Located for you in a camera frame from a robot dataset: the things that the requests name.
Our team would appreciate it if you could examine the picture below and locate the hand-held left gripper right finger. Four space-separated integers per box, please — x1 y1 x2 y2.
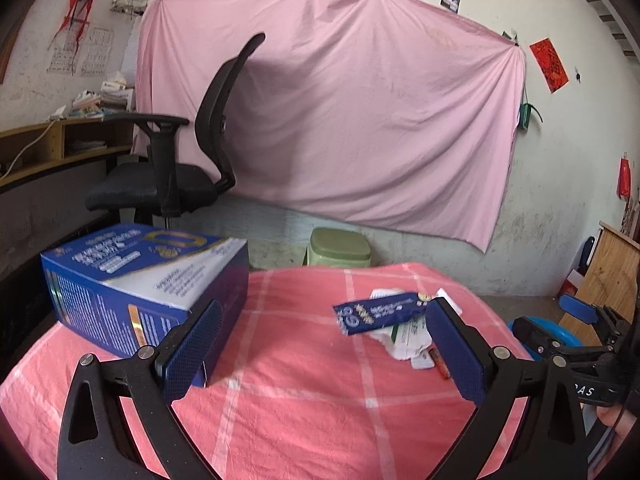
422 296 588 480

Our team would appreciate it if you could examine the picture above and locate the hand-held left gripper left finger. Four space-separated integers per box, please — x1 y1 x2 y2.
57 298 223 480

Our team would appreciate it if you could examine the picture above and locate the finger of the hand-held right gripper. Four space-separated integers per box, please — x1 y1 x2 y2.
558 293 608 328
511 316 571 363

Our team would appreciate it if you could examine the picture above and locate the blue plastic bucket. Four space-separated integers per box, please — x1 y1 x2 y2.
506 316 583 361

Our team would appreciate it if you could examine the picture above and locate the white wrapper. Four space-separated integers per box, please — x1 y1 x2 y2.
369 287 463 361

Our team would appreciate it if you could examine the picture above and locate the blue stick sachet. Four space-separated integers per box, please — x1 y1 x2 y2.
333 291 432 336

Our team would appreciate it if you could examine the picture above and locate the person's right hand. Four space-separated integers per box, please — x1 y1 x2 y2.
596 402 640 442

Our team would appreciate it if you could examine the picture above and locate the wooden cabinet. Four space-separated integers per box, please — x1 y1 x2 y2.
557 220 640 333

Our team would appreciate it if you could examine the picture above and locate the blue cardboard box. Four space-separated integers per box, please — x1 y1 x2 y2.
40 223 249 388

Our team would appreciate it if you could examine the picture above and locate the pink checkered tablecloth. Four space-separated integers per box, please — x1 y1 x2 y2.
0 261 546 480

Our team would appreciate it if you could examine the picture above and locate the green plastic stool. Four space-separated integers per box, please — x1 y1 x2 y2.
305 227 373 268

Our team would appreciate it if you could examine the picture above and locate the black office chair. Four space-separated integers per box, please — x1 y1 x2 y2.
85 32 267 231

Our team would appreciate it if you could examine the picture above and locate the stack of papers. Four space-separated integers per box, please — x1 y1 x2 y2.
65 87 136 120

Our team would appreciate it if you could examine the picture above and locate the tissue box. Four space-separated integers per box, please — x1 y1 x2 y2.
102 71 133 93

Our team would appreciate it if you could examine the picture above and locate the green wall holder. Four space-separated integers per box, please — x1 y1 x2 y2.
517 102 543 131

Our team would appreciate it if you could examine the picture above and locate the red diamond wall poster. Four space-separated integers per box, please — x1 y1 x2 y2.
529 37 570 95

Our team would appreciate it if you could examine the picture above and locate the wooden wall shelf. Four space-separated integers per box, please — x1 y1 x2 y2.
0 115 137 191

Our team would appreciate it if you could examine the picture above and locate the white cable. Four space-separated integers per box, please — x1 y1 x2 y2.
0 120 57 178

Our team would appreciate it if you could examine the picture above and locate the pink wall sheet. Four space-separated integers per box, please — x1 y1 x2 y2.
131 0 528 253

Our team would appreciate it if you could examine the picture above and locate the wall calendar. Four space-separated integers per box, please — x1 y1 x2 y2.
46 27 113 77

